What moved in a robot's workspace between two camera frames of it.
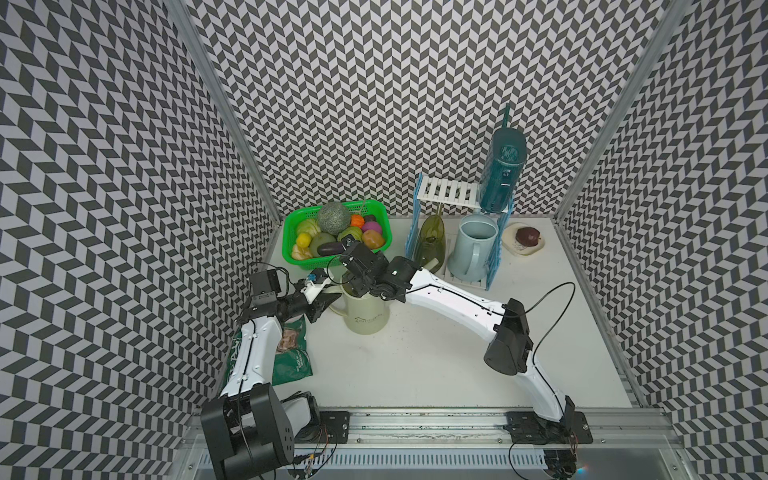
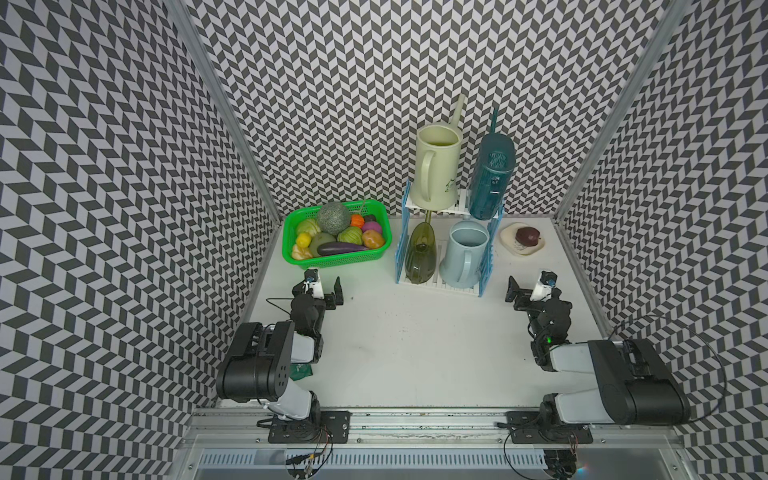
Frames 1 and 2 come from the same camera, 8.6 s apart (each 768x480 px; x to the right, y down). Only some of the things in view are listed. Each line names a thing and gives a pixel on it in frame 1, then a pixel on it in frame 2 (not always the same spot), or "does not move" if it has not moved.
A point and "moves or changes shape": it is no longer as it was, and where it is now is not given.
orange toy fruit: x=373 y=239 does not move
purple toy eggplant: x=330 y=248 does not move
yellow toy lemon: x=303 y=240 does not move
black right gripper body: x=360 y=284 to x=531 y=307
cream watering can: x=365 y=315 to x=435 y=185
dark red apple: x=527 y=236 does not move
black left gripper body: x=295 y=304 to x=329 y=303
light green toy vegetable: x=310 y=226 does not move
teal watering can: x=504 y=162 moves or changes shape
